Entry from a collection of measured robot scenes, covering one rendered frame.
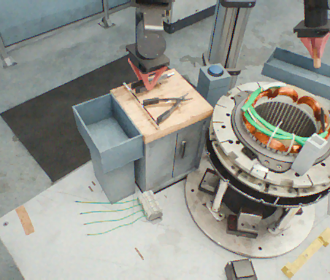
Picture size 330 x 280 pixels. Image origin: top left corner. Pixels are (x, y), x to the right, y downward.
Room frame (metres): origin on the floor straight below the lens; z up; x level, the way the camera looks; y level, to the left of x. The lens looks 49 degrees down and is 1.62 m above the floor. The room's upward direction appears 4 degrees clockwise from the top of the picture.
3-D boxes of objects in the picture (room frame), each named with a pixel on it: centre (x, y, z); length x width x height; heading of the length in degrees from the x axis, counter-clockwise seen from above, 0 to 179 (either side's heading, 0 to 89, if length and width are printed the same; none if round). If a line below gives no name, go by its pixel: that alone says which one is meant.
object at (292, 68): (0.79, -0.42, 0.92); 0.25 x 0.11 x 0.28; 62
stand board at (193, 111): (0.61, 0.01, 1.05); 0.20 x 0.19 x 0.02; 125
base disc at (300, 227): (0.51, -0.27, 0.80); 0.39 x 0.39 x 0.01
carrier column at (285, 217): (0.40, -0.34, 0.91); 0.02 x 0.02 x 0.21
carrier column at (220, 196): (0.44, -0.16, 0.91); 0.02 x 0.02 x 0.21
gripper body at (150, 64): (0.63, 0.05, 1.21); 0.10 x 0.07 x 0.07; 37
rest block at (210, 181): (0.53, -0.15, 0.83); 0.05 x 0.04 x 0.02; 158
